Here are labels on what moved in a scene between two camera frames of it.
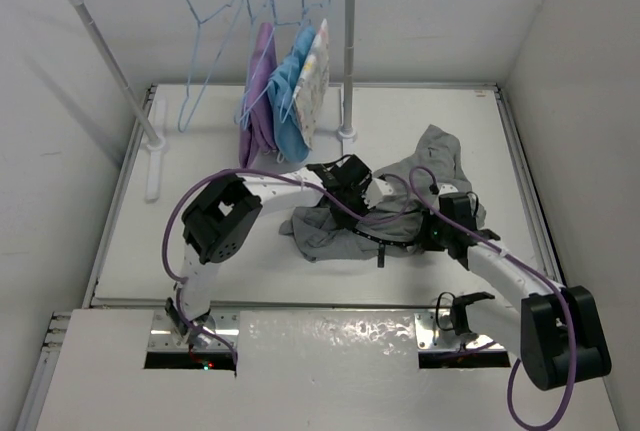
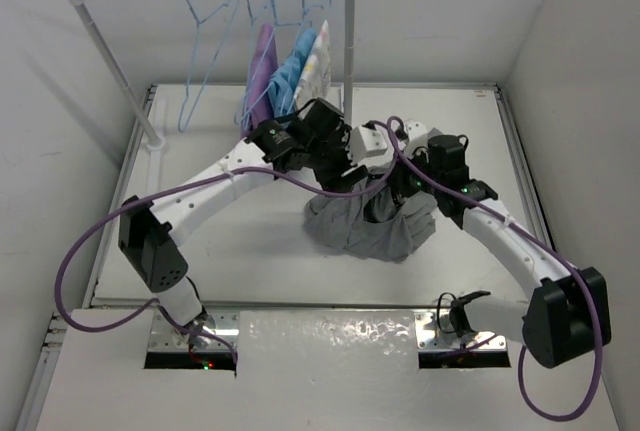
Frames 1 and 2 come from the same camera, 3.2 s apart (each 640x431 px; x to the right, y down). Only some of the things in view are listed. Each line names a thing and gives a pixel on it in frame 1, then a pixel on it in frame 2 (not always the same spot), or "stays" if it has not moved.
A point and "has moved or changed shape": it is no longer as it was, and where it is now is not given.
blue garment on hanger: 289,134 stays
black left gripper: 344,221 -> 340,177
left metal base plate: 165,336 stays
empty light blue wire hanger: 197,19 stays
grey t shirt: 316,233 has moved or changed shape
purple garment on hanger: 256,137 stays
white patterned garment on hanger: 312,97 stays
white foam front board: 295,371 stays
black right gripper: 423,240 -> 397,179
